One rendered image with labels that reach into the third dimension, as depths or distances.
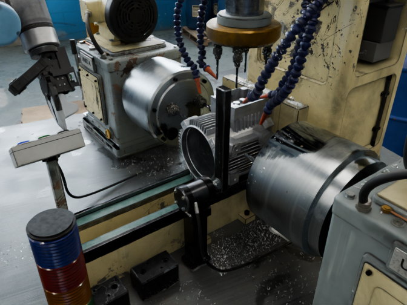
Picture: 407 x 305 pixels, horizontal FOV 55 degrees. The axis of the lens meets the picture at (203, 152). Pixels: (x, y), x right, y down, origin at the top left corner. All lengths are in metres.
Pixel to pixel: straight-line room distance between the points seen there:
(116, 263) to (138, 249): 0.06
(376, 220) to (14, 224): 0.96
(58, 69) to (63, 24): 5.35
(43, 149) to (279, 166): 0.58
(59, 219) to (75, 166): 0.93
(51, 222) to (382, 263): 0.48
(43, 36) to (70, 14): 5.33
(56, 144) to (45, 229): 0.54
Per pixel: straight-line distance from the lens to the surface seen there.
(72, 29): 6.46
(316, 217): 0.76
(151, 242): 0.99
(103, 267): 0.96
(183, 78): 1.18
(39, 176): 1.44
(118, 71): 1.33
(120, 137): 1.41
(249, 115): 1.02
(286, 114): 1.02
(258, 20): 0.93
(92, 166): 1.43
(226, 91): 0.80
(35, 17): 1.11
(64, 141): 1.05
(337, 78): 1.06
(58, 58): 1.11
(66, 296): 0.58
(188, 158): 1.10
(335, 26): 1.05
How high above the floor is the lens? 1.54
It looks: 31 degrees down
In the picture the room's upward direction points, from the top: straight up
